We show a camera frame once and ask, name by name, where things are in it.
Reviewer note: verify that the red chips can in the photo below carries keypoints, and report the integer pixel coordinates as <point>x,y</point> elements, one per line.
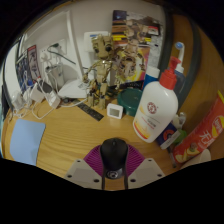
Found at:
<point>203,133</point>

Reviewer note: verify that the robot model kit box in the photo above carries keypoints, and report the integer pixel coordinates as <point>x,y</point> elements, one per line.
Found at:
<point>32,63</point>

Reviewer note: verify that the small white square clock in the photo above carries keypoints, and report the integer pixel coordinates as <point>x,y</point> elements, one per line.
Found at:
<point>114,110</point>

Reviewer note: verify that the white card blue stripe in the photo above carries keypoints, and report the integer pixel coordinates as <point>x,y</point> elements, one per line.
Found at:
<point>90,36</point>

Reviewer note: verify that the black computer mouse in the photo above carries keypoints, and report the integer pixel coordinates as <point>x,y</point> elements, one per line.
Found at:
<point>114,155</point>

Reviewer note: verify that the steel cup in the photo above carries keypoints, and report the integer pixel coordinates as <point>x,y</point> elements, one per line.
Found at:
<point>55,76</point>

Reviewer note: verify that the black ruler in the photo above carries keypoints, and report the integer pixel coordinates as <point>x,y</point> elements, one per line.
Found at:
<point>90,112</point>

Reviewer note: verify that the white power strip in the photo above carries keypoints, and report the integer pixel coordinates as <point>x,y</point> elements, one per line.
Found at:
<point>54,99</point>

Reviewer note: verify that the blue red small box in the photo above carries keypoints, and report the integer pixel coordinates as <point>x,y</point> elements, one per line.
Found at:
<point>166,135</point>

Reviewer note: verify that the blue spray bottle white nozzle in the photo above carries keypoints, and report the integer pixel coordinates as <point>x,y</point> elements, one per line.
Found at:
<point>180,71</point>

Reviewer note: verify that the black power adapter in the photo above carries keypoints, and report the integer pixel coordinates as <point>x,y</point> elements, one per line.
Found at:
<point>47,86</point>

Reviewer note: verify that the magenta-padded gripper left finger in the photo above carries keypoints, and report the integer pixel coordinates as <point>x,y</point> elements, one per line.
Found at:
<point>81,171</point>

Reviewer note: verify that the green round lid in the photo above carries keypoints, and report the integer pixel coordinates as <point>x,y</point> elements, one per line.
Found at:
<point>129,100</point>

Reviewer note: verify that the white wall outlet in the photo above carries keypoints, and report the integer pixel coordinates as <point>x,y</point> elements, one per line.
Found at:
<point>61,46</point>
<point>44,55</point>

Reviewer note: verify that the large white charger block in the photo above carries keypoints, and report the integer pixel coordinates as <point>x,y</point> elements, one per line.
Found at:
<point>36,93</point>

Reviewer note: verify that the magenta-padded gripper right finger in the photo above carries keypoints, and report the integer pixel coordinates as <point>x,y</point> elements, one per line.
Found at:
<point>145,171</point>

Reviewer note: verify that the light blue mouse pad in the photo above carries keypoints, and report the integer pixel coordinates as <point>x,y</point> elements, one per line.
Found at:
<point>27,140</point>

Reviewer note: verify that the large brown tree figure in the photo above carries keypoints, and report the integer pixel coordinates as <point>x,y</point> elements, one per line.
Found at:
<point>100,66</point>

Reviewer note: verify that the colourful poster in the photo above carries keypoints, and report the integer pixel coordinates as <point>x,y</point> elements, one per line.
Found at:
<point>150,30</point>

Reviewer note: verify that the dark grey metal frame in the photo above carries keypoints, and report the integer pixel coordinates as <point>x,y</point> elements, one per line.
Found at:
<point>195,60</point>

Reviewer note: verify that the white desk lamp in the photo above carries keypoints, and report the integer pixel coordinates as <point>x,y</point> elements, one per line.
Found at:
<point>72,89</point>

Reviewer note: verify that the white pump bottle red cap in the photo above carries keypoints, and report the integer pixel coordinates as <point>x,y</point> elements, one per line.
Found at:
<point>155,113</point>

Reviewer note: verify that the blue bottle white cap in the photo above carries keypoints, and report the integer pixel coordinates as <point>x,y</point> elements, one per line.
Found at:
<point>150,78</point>

